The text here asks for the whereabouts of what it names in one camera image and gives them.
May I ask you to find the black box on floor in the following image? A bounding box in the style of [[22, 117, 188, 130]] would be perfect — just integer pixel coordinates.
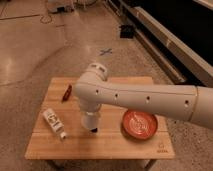
[[120, 25, 134, 38]]

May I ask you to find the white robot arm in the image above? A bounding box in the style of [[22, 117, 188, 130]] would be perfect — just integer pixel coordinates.
[[73, 63, 213, 130]]

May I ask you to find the black eraser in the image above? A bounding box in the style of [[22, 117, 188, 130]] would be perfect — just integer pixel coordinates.
[[90, 128, 98, 133]]

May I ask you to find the orange patterned bowl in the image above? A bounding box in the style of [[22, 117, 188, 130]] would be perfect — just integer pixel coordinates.
[[122, 110, 158, 140]]

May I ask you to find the wooden folding table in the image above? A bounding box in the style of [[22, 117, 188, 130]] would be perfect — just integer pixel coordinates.
[[25, 77, 175, 161]]

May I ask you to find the white tube bottle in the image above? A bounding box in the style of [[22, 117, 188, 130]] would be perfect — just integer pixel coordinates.
[[43, 108, 67, 139]]

